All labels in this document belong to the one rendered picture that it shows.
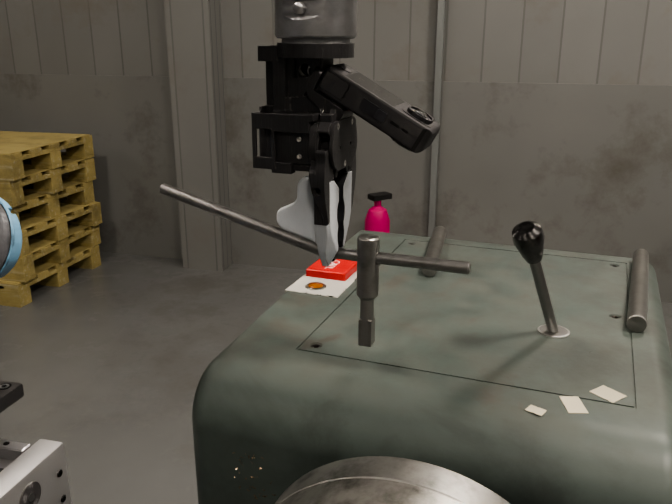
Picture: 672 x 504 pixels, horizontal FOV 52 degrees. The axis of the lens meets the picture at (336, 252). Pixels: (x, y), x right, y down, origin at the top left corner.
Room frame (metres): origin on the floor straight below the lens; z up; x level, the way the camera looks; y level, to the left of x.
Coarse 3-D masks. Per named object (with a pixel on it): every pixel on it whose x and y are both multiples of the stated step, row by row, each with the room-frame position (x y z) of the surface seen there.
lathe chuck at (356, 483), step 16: (336, 480) 0.49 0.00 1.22; (352, 480) 0.49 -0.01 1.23; (368, 480) 0.48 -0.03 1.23; (384, 480) 0.48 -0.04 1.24; (304, 496) 0.49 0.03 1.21; (320, 496) 0.48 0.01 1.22; (336, 496) 0.47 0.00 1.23; (352, 496) 0.46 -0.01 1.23; (368, 496) 0.46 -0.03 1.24; (384, 496) 0.46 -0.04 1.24; (400, 496) 0.46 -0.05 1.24; (416, 496) 0.46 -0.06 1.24; (432, 496) 0.46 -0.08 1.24
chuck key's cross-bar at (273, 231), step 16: (160, 192) 0.72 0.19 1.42; (176, 192) 0.71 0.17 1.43; (208, 208) 0.69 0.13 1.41; (224, 208) 0.69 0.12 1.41; (240, 224) 0.68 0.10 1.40; (256, 224) 0.68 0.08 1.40; (288, 240) 0.66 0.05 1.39; (304, 240) 0.66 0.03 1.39; (336, 256) 0.65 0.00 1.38; (352, 256) 0.64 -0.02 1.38; (384, 256) 0.63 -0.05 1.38; (400, 256) 0.63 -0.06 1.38; (416, 256) 0.62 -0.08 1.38; (464, 272) 0.60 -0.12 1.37
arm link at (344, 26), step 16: (288, 0) 0.63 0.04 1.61; (304, 0) 0.63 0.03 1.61; (320, 0) 0.62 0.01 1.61; (336, 0) 0.63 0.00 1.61; (352, 0) 0.64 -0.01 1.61; (288, 16) 0.63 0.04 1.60; (304, 16) 0.62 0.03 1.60; (320, 16) 0.62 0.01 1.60; (336, 16) 0.63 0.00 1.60; (352, 16) 0.64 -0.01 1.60; (288, 32) 0.63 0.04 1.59; (304, 32) 0.62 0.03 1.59; (320, 32) 0.62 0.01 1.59; (336, 32) 0.63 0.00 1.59; (352, 32) 0.64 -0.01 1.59
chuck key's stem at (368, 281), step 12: (360, 240) 0.63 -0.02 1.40; (372, 240) 0.63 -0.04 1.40; (360, 252) 0.63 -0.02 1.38; (372, 252) 0.63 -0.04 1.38; (360, 264) 0.63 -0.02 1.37; (372, 264) 0.63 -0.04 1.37; (360, 276) 0.63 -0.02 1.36; (372, 276) 0.63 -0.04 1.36; (360, 288) 0.63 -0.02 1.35; (372, 288) 0.63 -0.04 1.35; (360, 300) 0.64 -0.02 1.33; (372, 300) 0.63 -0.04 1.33; (360, 312) 0.64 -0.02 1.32; (372, 312) 0.63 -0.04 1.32; (360, 324) 0.63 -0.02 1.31; (372, 324) 0.63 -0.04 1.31; (360, 336) 0.63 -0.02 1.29; (372, 336) 0.63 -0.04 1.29
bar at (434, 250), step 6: (438, 228) 1.09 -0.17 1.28; (444, 228) 1.11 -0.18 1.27; (432, 234) 1.08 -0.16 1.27; (438, 234) 1.06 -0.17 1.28; (444, 234) 1.08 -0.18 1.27; (432, 240) 1.03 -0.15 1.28; (438, 240) 1.03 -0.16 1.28; (432, 246) 1.00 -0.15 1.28; (438, 246) 1.00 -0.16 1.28; (426, 252) 0.99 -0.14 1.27; (432, 252) 0.96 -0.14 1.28; (438, 252) 0.98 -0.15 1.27; (426, 270) 0.92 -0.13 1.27; (432, 270) 0.92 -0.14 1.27; (426, 276) 0.92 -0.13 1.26
